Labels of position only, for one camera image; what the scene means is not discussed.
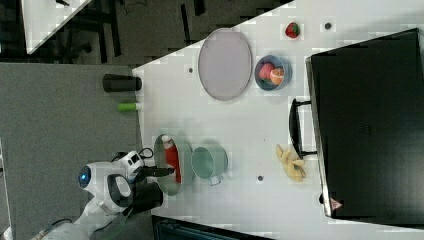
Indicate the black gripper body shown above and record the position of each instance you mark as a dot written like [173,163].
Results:
[140,175]

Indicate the black cylinder post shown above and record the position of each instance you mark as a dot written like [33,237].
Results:
[121,83]

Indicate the green oval strainer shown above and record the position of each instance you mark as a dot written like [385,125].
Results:
[168,184]

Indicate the pink toy fruit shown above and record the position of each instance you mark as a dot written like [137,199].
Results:
[265,71]

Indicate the red ketchup bottle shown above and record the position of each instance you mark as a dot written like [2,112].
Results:
[171,155]

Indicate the green mug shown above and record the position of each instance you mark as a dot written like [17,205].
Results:
[209,162]

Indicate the peeled toy banana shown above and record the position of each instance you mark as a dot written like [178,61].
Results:
[292,164]

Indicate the silver toaster oven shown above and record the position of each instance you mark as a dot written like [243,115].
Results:
[368,116]

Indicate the orange toy fruit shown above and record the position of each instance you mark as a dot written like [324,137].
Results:
[277,76]

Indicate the blue bowl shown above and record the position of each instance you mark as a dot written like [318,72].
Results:
[277,62]

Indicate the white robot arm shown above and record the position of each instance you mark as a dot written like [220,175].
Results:
[114,193]

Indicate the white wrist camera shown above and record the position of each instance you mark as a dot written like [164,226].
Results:
[132,163]

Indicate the lilac round plate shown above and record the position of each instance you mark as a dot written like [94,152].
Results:
[225,64]

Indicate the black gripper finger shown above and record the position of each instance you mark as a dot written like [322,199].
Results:
[158,172]

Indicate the green clamp knob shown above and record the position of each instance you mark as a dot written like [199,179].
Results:
[126,107]

